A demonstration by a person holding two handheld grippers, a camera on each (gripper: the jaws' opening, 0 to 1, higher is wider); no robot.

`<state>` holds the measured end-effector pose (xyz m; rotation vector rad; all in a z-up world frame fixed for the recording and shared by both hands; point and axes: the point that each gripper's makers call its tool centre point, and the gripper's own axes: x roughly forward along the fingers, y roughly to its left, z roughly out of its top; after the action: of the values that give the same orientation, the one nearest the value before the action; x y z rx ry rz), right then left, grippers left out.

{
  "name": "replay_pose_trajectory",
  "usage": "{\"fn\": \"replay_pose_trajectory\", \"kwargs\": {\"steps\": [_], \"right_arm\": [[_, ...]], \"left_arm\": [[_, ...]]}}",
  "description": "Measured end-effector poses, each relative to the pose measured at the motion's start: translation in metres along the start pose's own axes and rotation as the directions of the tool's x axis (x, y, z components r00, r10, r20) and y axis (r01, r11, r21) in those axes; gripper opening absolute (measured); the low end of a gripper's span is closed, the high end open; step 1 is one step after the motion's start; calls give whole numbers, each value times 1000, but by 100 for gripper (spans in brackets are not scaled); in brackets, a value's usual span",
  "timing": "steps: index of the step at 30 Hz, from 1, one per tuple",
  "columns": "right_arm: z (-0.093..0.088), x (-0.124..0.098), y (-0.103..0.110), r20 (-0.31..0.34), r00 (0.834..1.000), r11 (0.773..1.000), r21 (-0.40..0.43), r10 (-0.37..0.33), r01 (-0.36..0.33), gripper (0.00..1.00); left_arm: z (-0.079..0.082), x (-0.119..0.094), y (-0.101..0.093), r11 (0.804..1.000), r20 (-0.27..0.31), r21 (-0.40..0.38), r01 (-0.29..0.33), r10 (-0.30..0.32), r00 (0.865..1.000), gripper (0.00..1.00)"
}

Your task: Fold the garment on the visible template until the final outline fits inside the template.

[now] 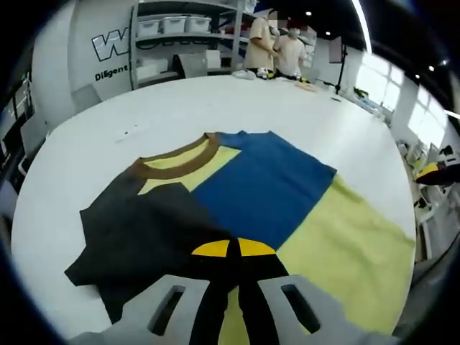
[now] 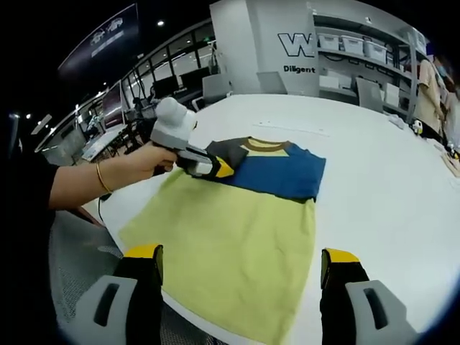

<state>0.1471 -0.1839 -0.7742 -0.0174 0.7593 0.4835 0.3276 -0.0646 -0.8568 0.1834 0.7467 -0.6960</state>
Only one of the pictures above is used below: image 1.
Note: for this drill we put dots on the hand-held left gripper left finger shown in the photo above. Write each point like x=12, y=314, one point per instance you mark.
x=205, y=287

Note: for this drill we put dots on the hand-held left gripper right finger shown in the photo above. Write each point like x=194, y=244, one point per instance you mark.
x=266, y=287

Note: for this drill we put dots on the yellow blue grey garment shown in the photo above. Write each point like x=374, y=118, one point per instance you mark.
x=258, y=187

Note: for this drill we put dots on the black tripod stand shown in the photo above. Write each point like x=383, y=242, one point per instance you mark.
x=341, y=70

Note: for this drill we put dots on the wooden board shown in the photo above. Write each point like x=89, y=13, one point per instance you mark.
x=306, y=87

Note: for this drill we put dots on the dark mounted monitor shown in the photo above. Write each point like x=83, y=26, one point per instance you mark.
x=336, y=50

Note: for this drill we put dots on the long ceiling light strip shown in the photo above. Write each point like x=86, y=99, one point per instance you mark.
x=363, y=21

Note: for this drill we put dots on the idle white yellow gripper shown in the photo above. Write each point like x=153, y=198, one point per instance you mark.
x=265, y=73

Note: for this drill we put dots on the white cloth bundle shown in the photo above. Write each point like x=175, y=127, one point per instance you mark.
x=243, y=74

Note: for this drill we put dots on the grey chair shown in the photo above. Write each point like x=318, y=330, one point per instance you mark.
x=86, y=97
x=33, y=131

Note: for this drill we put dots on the black white office chair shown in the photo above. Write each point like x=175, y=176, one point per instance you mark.
x=178, y=64

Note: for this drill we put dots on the white cardboard box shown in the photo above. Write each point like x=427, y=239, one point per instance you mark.
x=213, y=59
x=151, y=69

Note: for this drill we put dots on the grey metal shelf rack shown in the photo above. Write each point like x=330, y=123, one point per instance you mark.
x=133, y=43

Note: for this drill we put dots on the white storage bin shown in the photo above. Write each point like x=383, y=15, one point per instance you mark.
x=198, y=24
x=174, y=24
x=149, y=28

